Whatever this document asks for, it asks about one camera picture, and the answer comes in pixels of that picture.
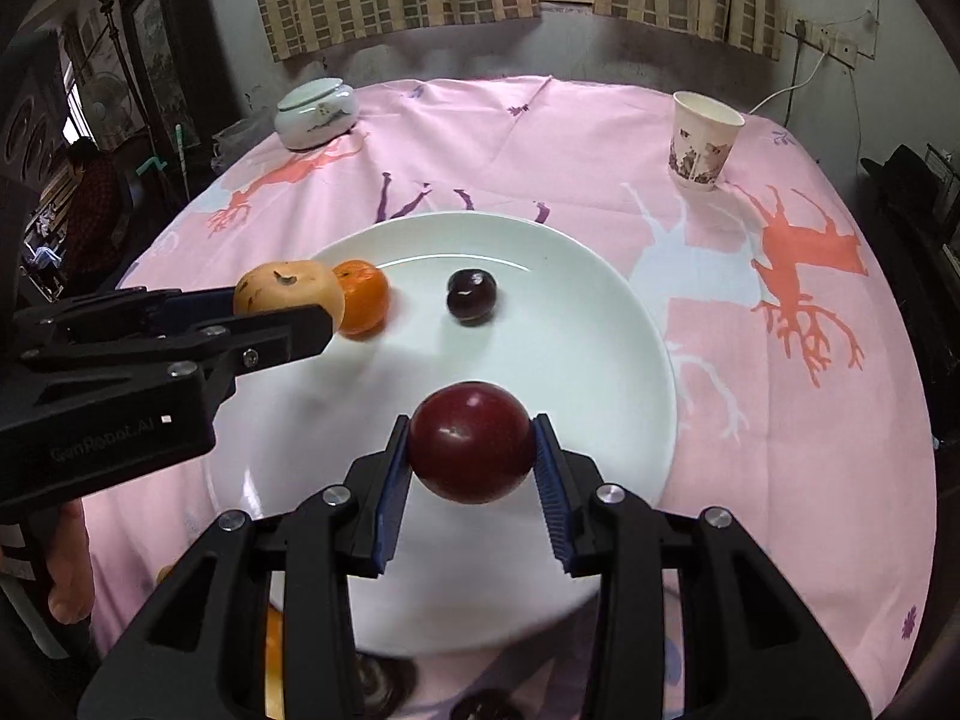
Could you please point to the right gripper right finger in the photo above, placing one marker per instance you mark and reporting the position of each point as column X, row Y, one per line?
column 751, row 647

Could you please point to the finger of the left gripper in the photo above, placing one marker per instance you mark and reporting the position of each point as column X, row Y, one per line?
column 124, row 313
column 49, row 373

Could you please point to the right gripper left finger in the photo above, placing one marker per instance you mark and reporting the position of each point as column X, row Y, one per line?
column 197, row 647

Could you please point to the pale striped pepino melon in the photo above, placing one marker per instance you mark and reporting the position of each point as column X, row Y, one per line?
column 281, row 285

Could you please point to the orange mandarin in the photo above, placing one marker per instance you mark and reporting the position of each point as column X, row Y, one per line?
column 274, row 665
column 367, row 295

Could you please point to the dark cherry plum front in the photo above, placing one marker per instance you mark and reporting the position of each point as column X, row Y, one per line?
column 472, row 295

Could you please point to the dark red plum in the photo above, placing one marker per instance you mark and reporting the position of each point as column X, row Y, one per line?
column 471, row 442

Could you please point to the dark purple water chestnut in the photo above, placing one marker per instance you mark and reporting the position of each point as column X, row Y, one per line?
column 386, row 683

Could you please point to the dark plum back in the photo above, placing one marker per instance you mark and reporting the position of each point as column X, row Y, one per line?
column 487, row 704

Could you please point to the person left hand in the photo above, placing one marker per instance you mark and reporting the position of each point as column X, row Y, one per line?
column 69, row 564

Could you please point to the pink patterned tablecloth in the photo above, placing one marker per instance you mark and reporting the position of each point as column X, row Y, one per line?
column 799, row 403

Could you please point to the white lidded ceramic jar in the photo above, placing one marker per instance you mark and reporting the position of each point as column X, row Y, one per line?
column 316, row 113

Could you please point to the white oval plate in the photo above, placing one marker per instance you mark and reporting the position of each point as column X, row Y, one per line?
column 493, row 321

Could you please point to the patterned paper cup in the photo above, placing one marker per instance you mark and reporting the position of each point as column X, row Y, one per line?
column 704, row 133

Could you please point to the dark picture frame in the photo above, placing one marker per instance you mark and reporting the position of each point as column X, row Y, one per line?
column 170, row 43

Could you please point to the wall power strip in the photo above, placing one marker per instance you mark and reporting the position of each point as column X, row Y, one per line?
column 824, row 38

